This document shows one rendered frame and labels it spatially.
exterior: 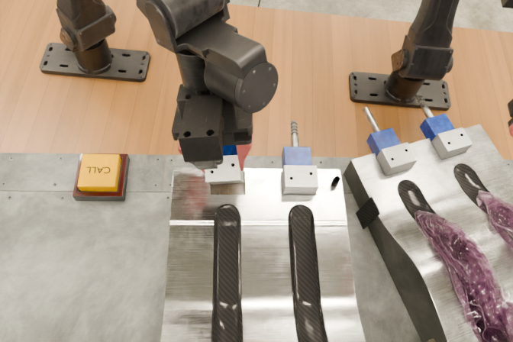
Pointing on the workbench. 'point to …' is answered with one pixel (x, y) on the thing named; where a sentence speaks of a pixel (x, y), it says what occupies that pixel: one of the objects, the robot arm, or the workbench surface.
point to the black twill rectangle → (367, 213)
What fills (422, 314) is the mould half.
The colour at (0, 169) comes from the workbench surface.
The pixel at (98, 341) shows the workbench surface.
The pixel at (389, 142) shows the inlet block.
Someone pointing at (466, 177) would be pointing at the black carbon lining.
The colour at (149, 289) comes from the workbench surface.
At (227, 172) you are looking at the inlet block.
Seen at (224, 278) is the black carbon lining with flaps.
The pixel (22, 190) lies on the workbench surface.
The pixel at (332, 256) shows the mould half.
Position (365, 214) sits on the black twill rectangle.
